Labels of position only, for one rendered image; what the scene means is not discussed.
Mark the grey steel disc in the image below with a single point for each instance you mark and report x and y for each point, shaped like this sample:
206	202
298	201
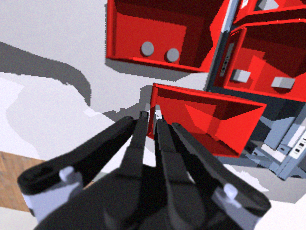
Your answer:
147	48
172	55

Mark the red bin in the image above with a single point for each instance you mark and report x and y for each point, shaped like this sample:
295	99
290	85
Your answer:
244	13
221	123
270	49
191	26

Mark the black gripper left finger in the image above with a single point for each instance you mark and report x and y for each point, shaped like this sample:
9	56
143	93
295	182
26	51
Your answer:
48	185

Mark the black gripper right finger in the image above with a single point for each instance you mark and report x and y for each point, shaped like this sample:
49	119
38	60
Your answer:
245	204

